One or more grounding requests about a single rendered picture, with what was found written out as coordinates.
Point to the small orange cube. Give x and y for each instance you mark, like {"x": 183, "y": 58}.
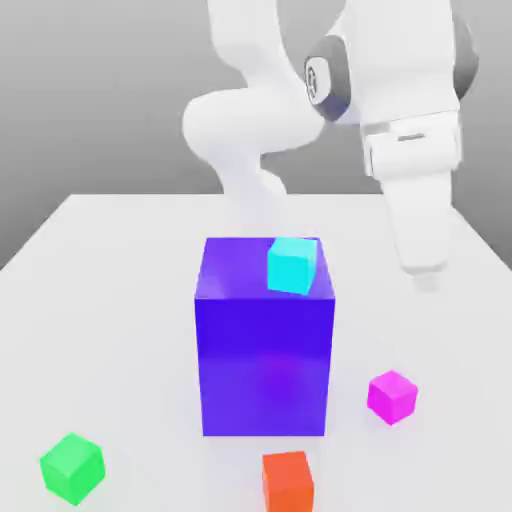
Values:
{"x": 288, "y": 484}

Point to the large blue box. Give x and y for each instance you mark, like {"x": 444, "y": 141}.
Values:
{"x": 264, "y": 360}

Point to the small cyan cube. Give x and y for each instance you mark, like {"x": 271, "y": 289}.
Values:
{"x": 290, "y": 268}

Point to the small magenta cube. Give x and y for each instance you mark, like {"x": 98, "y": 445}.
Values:
{"x": 392, "y": 398}

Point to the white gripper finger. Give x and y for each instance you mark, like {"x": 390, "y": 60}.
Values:
{"x": 426, "y": 282}

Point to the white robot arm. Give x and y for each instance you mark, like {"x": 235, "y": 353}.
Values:
{"x": 240, "y": 128}

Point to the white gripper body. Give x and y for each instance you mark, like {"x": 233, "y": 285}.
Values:
{"x": 420, "y": 224}

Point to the small green cube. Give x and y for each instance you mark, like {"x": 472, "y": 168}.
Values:
{"x": 72, "y": 470}

